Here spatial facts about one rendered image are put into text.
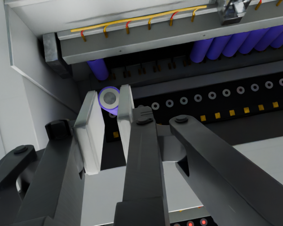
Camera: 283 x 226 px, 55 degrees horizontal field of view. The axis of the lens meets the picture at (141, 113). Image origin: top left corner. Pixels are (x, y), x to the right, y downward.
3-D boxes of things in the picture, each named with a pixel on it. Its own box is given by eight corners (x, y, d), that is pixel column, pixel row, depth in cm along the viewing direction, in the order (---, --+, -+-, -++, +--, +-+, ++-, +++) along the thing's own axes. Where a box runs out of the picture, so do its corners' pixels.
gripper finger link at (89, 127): (100, 174, 15) (86, 176, 15) (105, 126, 21) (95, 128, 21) (86, 123, 14) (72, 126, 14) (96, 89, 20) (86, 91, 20)
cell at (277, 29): (250, 39, 35) (273, 10, 29) (264, 36, 35) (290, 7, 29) (254, 52, 35) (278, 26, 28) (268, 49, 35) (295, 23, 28)
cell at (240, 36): (219, 45, 35) (235, 18, 29) (233, 42, 35) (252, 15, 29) (223, 58, 35) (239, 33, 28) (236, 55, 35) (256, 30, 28)
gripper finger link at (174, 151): (133, 143, 12) (198, 131, 12) (131, 108, 17) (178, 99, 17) (139, 171, 13) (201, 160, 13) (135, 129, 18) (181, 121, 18)
